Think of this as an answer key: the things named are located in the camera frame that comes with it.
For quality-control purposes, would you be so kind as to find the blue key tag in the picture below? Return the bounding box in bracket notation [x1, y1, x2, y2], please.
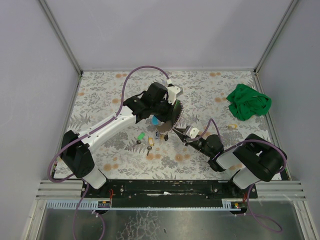
[151, 116, 160, 126]

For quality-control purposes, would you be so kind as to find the grey crescent keyring holder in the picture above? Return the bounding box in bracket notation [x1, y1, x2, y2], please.
[157, 100, 184, 133]

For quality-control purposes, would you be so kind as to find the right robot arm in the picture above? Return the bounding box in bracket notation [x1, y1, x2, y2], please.
[173, 126, 287, 190]

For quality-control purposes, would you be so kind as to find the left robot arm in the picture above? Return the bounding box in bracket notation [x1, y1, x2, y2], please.
[59, 82, 183, 190]

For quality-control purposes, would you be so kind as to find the yellow tagged key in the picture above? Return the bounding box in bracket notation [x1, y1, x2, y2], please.
[146, 137, 154, 156]

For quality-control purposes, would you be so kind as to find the green tagged key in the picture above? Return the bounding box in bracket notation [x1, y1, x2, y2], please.
[132, 132, 145, 148]

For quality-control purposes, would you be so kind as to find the floral table mat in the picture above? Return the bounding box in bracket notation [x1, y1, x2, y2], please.
[67, 69, 270, 180]

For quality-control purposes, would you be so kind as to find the green crumpled cloth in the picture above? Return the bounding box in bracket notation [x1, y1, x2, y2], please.
[226, 83, 272, 121]

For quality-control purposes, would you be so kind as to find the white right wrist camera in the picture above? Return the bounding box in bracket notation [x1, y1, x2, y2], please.
[184, 125, 200, 139]

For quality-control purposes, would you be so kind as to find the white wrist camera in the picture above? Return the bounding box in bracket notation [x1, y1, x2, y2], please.
[166, 78, 183, 105]
[184, 125, 200, 139]

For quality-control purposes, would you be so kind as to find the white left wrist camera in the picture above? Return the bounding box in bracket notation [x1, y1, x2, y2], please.
[166, 78, 183, 105]

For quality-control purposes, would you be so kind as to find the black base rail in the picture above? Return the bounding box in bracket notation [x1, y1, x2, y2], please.
[81, 179, 249, 209]

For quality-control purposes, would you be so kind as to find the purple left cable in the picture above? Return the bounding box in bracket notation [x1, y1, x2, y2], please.
[47, 65, 171, 240]

